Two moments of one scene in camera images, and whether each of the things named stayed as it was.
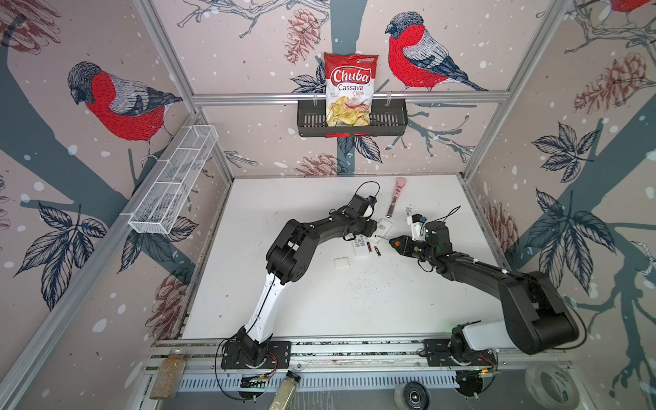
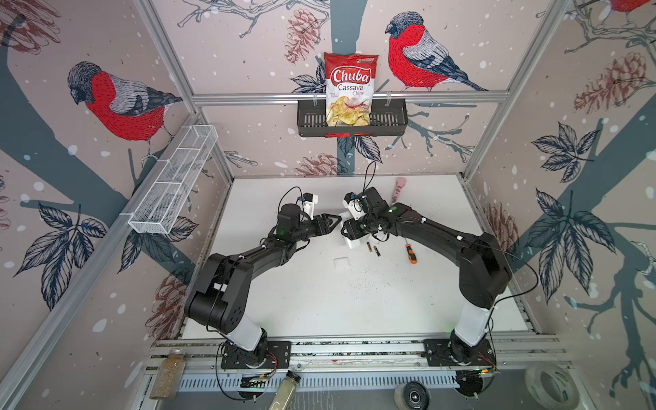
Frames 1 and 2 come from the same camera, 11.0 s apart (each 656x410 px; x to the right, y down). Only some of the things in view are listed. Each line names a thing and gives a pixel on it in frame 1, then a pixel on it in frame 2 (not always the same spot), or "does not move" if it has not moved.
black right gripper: [405, 249] → [349, 230]
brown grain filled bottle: [166, 383] does not move
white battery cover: [342, 262] does not move
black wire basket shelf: [389, 117] does not move
